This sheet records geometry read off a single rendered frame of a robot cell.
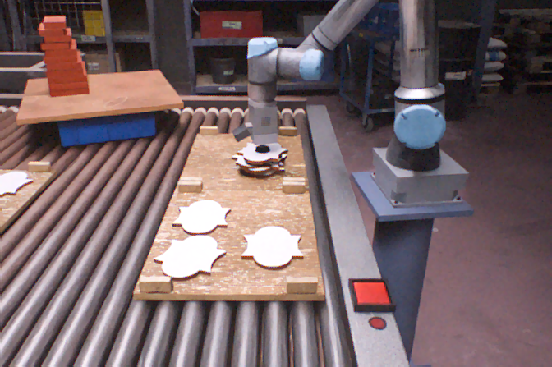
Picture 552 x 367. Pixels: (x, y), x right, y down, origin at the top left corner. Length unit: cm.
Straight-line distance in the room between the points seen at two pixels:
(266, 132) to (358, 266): 45
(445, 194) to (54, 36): 132
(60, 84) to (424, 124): 121
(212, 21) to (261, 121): 396
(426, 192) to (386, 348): 60
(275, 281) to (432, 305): 157
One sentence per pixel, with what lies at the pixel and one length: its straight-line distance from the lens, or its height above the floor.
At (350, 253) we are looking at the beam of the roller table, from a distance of 106.
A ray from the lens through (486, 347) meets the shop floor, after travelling 231.
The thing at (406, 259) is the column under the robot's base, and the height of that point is 68.
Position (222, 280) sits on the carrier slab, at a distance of 94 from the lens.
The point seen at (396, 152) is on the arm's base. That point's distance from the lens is 135.
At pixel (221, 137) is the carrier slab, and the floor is 94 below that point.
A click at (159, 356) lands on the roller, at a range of 85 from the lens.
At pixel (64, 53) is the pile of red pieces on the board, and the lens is 178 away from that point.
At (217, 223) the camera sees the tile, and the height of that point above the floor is 95.
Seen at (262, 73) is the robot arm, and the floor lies 122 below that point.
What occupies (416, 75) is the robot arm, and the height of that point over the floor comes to 125.
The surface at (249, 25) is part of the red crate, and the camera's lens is 519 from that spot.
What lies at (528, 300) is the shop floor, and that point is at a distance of 264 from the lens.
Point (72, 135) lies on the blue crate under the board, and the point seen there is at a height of 96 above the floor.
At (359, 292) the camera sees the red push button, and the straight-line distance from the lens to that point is 93.
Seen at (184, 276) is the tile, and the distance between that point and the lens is 94.
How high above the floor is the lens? 151
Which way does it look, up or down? 24 degrees down
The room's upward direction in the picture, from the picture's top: 1 degrees clockwise
